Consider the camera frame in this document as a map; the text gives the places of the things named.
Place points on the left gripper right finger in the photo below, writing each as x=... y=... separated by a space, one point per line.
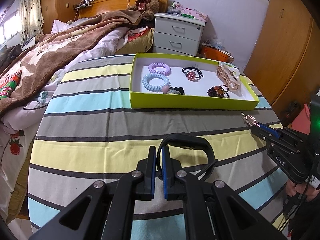
x=212 y=210

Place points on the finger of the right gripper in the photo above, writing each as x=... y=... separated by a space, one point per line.
x=266 y=130
x=267 y=139

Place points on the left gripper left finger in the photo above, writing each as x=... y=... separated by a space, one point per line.
x=104 y=211

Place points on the pink crystal hair clip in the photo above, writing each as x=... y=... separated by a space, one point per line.
x=249 y=120

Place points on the clear gold hair claw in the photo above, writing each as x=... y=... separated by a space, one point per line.
x=230 y=76

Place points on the black wristband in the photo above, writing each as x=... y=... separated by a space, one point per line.
x=188 y=147

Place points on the black hair tie pink charm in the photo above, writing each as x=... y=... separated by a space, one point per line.
x=192 y=73

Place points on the right hand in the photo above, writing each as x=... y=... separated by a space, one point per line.
x=292 y=189

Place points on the red pink container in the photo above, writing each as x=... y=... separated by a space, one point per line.
x=302 y=122

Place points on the wooden door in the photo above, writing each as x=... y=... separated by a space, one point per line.
x=284 y=64

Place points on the orange box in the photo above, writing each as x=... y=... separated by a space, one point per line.
x=216 y=54

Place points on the green tray box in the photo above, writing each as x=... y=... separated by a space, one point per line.
x=195 y=96

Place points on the white floral duvet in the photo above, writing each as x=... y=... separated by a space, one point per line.
x=19 y=126

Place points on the grey bedside drawer cabinet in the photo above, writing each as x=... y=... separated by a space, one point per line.
x=177 y=34

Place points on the pink floral box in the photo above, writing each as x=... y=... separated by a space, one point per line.
x=193 y=13

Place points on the brown fleece blanket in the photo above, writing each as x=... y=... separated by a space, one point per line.
x=52 y=52

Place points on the brown teddy bear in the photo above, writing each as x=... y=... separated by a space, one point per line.
x=147 y=8

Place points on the wooden headboard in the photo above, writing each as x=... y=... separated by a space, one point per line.
x=97 y=7

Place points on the floral curtain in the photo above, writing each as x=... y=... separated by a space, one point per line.
x=32 y=21

